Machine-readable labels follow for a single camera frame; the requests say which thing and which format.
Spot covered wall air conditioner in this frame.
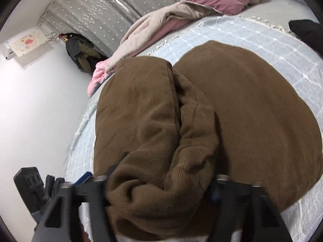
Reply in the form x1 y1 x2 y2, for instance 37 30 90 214
2 29 48 61

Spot pink and beige quilt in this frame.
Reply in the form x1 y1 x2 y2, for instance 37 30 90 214
87 1 220 97

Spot bed with light sheet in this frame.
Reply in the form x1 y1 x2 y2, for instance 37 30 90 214
237 0 323 34

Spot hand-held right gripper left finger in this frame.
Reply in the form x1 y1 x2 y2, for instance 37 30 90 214
31 152 128 242

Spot light grey checked blanket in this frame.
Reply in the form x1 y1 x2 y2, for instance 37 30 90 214
64 15 323 242

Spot person's left hand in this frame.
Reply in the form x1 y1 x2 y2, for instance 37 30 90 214
45 174 66 199

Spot black cloth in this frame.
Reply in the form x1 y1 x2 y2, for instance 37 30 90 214
288 20 323 51

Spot dark hanging clothes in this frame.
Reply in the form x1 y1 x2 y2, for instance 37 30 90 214
59 33 109 75

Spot grey star-patterned curtain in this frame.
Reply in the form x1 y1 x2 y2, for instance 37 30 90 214
40 0 195 58

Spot brown jacket with fur collar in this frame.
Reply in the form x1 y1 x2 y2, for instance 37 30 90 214
93 40 323 241

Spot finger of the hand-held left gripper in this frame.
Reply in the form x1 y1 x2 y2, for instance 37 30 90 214
72 171 93 186

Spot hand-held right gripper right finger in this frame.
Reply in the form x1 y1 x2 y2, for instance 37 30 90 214
204 174 288 242

